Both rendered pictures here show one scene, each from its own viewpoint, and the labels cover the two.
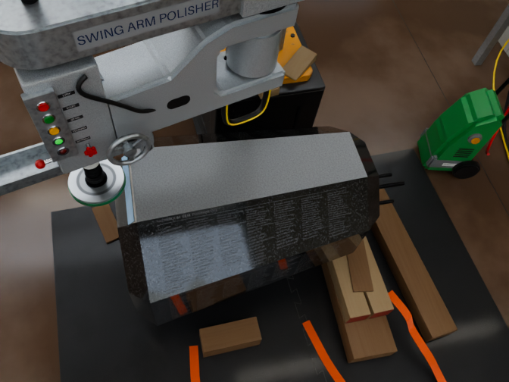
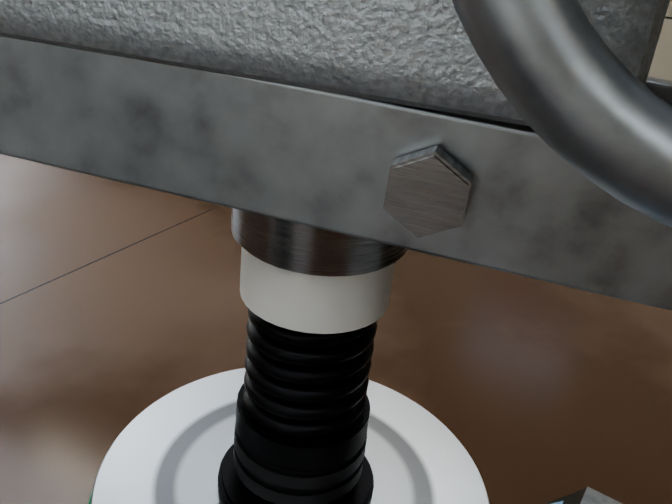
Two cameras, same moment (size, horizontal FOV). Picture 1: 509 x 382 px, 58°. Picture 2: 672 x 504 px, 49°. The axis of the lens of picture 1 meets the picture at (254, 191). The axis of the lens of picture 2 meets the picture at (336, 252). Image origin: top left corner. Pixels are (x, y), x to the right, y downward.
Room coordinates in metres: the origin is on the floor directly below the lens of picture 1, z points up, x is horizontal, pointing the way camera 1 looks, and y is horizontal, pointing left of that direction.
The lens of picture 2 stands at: (0.70, 0.39, 1.22)
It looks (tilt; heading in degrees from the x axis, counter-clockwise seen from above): 27 degrees down; 50
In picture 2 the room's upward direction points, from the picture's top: 6 degrees clockwise
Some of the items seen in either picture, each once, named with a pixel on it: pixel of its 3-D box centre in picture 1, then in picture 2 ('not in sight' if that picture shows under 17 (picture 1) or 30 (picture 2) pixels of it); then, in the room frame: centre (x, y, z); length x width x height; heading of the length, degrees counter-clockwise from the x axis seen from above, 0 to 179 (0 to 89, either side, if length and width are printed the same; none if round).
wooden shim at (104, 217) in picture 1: (107, 222); not in sight; (1.12, 0.81, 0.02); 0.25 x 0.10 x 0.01; 38
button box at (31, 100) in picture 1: (52, 126); not in sight; (0.75, 0.60, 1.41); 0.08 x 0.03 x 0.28; 128
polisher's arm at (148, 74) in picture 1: (185, 73); not in sight; (1.12, 0.30, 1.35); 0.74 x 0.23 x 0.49; 128
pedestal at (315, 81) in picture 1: (251, 99); not in sight; (1.94, 0.12, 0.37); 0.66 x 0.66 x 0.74; 24
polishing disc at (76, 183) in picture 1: (96, 180); (295, 490); (0.88, 0.62, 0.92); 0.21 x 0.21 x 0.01
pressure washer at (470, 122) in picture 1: (473, 117); not in sight; (2.08, -1.25, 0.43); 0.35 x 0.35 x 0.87; 9
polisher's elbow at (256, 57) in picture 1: (253, 40); not in sight; (1.29, 0.10, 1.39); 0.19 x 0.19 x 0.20
